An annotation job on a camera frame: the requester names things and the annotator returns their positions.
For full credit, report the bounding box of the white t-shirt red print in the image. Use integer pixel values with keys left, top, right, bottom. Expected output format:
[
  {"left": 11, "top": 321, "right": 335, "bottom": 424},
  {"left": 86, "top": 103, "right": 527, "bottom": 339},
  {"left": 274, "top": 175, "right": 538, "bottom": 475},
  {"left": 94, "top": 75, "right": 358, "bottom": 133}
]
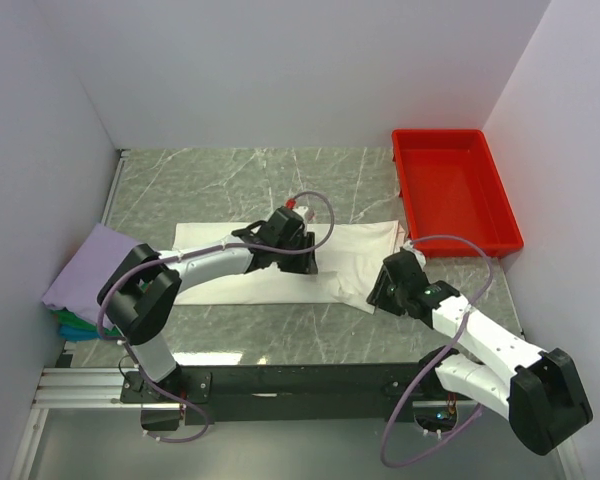
[{"left": 175, "top": 220, "right": 406, "bottom": 313}]

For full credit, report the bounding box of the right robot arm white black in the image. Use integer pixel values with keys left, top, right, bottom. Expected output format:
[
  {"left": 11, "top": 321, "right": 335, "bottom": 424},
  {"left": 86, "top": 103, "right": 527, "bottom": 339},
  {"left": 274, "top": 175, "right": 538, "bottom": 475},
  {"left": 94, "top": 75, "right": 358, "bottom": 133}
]
[{"left": 367, "top": 250, "right": 593, "bottom": 455}]

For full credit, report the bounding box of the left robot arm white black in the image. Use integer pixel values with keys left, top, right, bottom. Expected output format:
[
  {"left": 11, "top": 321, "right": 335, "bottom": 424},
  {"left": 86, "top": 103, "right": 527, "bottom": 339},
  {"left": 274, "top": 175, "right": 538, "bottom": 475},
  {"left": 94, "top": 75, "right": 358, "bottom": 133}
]
[{"left": 97, "top": 204, "right": 318, "bottom": 402}]

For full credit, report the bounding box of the red plastic bin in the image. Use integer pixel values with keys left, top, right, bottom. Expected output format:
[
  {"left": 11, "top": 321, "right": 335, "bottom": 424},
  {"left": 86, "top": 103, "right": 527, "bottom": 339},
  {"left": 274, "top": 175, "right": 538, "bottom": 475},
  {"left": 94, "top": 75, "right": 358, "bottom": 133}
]
[{"left": 391, "top": 129, "right": 524, "bottom": 258}]

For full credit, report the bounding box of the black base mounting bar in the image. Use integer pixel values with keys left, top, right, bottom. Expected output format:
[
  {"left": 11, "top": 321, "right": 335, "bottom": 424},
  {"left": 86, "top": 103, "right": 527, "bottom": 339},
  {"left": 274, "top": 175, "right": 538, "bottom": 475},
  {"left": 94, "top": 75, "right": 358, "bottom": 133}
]
[{"left": 119, "top": 363, "right": 479, "bottom": 434}]

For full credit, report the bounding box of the folded lavender t-shirt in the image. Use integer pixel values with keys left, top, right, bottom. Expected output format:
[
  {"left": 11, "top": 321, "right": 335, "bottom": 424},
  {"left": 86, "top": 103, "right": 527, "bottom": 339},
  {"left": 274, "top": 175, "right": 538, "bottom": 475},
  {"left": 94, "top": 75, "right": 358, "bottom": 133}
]
[{"left": 42, "top": 223, "right": 140, "bottom": 326}]

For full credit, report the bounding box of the folded green t-shirt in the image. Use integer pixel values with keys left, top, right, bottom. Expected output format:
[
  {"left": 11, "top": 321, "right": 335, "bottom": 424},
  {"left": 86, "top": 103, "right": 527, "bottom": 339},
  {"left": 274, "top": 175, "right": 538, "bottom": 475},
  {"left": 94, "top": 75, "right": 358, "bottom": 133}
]
[{"left": 50, "top": 309, "right": 97, "bottom": 331}]

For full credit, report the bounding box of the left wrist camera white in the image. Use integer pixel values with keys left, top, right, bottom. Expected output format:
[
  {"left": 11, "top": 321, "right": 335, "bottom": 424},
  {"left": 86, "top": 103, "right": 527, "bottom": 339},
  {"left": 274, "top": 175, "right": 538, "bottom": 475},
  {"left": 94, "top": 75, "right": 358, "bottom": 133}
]
[{"left": 285, "top": 198, "right": 315, "bottom": 223}]

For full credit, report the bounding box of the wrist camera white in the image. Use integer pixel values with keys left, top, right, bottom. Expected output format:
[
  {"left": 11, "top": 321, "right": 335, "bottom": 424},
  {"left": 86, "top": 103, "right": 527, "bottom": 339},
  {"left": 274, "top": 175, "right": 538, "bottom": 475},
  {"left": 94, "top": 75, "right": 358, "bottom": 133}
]
[
  {"left": 285, "top": 198, "right": 315, "bottom": 223},
  {"left": 401, "top": 240, "right": 427, "bottom": 268}
]

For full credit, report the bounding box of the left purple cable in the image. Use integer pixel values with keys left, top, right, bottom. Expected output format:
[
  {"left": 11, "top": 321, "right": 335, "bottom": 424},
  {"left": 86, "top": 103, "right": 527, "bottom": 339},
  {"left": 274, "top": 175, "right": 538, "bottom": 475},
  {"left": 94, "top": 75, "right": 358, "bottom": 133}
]
[{"left": 96, "top": 190, "right": 336, "bottom": 444}]

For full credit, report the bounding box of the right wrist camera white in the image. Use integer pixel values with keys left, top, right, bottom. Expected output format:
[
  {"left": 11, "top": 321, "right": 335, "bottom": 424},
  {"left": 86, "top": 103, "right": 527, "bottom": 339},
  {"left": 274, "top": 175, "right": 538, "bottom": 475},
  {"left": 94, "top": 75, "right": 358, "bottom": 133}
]
[{"left": 401, "top": 240, "right": 427, "bottom": 268}]

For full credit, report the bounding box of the aluminium rail frame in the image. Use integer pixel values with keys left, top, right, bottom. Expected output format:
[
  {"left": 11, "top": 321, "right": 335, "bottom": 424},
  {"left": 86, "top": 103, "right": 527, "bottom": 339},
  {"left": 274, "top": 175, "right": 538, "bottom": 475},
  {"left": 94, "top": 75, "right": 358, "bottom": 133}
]
[{"left": 11, "top": 363, "right": 581, "bottom": 479}]

